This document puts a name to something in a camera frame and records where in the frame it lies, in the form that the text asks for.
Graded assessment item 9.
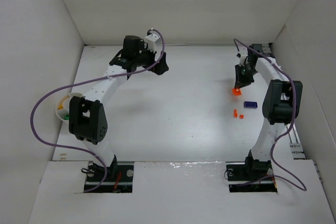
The white divided round container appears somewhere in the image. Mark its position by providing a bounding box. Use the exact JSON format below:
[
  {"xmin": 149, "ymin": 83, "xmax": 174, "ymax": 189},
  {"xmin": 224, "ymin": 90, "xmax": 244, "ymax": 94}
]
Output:
[{"xmin": 55, "ymin": 92, "xmax": 82, "ymax": 124}]

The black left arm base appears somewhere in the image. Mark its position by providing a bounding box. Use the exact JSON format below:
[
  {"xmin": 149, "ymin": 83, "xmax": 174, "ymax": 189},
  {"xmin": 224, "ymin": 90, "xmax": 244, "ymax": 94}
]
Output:
[{"xmin": 81, "ymin": 162, "xmax": 134, "ymax": 194}]

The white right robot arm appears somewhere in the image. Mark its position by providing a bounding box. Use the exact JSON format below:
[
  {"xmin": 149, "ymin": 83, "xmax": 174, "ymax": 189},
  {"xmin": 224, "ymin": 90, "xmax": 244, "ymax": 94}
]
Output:
[{"xmin": 227, "ymin": 44, "xmax": 303, "ymax": 181}]

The orange round lego piece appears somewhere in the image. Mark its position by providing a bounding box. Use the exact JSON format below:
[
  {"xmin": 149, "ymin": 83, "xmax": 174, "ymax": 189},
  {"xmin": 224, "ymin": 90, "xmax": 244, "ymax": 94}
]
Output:
[{"xmin": 232, "ymin": 88, "xmax": 242, "ymax": 96}]

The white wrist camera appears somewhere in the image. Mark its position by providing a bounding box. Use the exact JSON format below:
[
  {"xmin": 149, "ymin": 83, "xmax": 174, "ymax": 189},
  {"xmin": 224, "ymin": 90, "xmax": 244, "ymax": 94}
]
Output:
[
  {"xmin": 144, "ymin": 34, "xmax": 161, "ymax": 53},
  {"xmin": 237, "ymin": 52, "xmax": 248, "ymax": 66}
]

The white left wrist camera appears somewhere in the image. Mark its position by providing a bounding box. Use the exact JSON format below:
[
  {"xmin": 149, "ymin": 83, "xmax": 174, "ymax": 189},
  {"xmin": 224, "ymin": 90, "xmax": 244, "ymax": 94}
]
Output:
[{"xmin": 144, "ymin": 34, "xmax": 161, "ymax": 53}]

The aluminium rail at table edge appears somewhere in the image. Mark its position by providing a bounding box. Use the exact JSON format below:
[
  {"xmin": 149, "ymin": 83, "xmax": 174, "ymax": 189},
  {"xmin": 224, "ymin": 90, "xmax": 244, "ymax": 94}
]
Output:
[{"xmin": 252, "ymin": 44, "xmax": 303, "ymax": 161}]

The dark blue lego brick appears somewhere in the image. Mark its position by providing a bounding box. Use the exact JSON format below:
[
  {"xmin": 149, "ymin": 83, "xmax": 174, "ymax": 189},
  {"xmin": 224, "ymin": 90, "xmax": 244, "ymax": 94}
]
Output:
[{"xmin": 244, "ymin": 101, "xmax": 258, "ymax": 109}]

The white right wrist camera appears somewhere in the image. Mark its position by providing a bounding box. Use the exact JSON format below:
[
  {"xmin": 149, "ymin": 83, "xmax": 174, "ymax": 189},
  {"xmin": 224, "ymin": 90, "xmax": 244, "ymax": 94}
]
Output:
[{"xmin": 237, "ymin": 52, "xmax": 248, "ymax": 66}]

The yellow long lego brick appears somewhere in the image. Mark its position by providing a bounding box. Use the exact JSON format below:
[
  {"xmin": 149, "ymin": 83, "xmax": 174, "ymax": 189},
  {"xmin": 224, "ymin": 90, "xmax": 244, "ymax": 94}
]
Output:
[{"xmin": 57, "ymin": 95, "xmax": 70, "ymax": 110}]

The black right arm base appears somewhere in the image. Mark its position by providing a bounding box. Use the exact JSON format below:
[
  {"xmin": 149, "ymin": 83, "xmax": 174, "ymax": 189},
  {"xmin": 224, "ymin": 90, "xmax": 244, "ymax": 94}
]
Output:
[{"xmin": 226, "ymin": 162, "xmax": 278, "ymax": 193}]

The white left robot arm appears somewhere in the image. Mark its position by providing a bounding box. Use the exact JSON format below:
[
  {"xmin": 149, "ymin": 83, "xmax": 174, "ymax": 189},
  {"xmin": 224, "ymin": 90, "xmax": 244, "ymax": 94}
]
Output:
[{"xmin": 69, "ymin": 31, "xmax": 169, "ymax": 177}]

